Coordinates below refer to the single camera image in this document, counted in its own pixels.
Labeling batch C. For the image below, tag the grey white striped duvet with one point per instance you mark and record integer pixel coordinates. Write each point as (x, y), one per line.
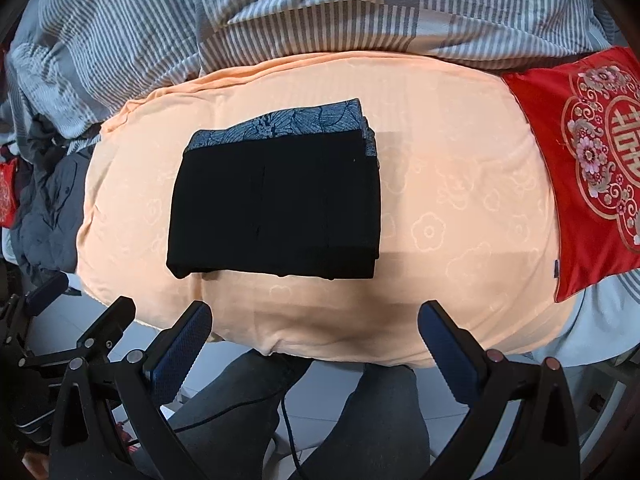
(250, 10)

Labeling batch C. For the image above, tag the red embroidered cushion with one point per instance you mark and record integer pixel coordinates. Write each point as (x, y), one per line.
(590, 160)

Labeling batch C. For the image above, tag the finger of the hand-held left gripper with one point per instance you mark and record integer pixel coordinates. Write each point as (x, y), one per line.
(122, 312)
(47, 287)

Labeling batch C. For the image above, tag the grey padded jacket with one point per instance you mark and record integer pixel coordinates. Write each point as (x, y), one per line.
(50, 210)

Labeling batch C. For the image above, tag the person's right leg in jeans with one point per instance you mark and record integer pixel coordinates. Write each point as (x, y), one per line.
(375, 420)

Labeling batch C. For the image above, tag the black pants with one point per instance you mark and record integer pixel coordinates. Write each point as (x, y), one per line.
(275, 210)

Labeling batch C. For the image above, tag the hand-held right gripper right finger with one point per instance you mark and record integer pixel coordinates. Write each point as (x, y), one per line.
(450, 355)

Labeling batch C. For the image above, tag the small red patterned cloth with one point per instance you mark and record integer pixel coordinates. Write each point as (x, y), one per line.
(7, 192)

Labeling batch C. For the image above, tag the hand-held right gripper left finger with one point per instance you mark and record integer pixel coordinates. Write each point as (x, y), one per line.
(180, 355)

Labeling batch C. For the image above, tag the peach patterned blanket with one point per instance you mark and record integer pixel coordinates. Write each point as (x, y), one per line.
(450, 210)

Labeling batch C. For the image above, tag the light blue bed sheet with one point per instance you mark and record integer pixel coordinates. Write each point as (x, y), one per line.
(605, 315)

